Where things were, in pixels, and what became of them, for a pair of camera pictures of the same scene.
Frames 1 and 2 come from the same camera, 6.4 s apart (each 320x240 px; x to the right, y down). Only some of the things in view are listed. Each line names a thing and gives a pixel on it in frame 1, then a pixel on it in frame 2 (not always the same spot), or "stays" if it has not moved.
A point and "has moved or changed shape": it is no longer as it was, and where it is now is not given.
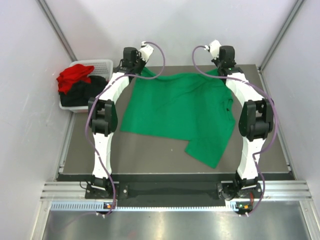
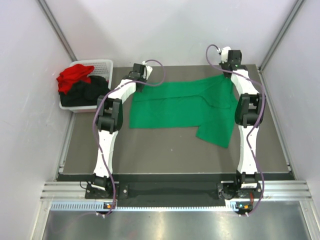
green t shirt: (197, 107) has moved or changed shape
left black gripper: (138, 56) -> (139, 89)
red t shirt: (69, 76) stays
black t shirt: (80, 93) stays
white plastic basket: (103, 68) stays
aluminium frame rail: (60, 191) stays
